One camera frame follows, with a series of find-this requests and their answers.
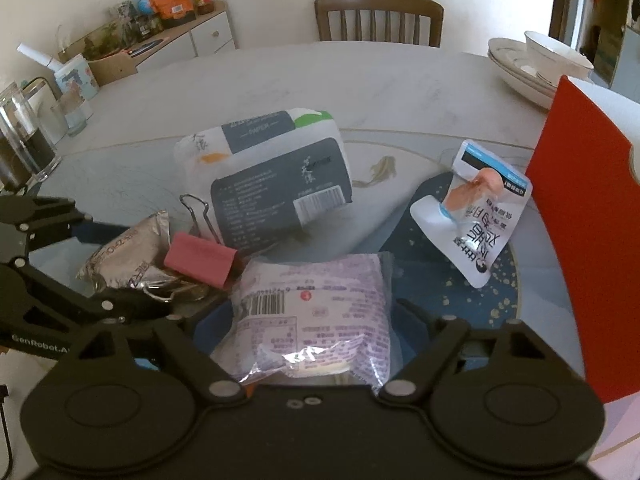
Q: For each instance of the white cardboard box orange rim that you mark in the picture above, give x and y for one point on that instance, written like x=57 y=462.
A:
x=575 y=210

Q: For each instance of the clear glass tumbler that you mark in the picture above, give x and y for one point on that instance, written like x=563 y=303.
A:
x=72 y=117

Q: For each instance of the glass bottles cluster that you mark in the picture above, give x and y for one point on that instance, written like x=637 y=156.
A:
x=135 y=22

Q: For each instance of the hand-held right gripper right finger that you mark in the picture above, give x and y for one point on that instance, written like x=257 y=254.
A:
x=425 y=365

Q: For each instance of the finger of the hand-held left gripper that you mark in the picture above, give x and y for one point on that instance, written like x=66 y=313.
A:
x=100 y=307
x=45 y=215

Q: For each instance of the pink binder clip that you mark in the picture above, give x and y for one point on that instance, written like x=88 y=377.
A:
x=200 y=260

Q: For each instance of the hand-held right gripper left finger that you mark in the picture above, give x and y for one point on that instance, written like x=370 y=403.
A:
x=200 y=360

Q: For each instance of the brown door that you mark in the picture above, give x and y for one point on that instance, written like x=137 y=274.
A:
x=565 y=0

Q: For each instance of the printed paper cup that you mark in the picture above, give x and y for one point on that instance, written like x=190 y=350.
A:
x=75 y=77

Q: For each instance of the white printed pouch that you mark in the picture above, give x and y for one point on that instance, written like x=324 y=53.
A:
x=475 y=230

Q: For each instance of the white gold-rimmed bowl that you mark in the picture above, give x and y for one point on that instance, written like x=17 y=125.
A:
x=555 y=55

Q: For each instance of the purple printed snack packet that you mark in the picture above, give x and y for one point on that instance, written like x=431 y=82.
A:
x=310 y=310

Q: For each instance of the white marble desktop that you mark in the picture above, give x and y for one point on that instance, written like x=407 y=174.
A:
x=300 y=75

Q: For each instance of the white paper roll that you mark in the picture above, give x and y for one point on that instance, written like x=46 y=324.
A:
x=40 y=55

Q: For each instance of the white sideboard with wooden top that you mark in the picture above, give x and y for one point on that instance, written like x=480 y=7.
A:
x=210 y=35

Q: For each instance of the large white gold-rimmed plate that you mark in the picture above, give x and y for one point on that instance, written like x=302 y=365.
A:
x=525 y=100

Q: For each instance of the silver foil snack packet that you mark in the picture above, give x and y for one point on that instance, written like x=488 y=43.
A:
x=125 y=260

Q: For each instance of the small white gold-rimmed plate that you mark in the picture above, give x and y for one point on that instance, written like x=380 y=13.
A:
x=510 y=60

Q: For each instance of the glass pitcher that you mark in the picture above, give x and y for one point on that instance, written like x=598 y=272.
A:
x=25 y=145

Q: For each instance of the stack of white plates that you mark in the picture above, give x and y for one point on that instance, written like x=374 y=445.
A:
x=500 y=72

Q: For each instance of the white grey tissue pack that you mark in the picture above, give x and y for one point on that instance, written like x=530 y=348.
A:
x=270 y=170

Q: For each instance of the wooden planter box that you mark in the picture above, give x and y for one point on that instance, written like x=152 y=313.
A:
x=110 y=67

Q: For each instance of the wooden chair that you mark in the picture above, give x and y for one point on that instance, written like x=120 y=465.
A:
x=380 y=2

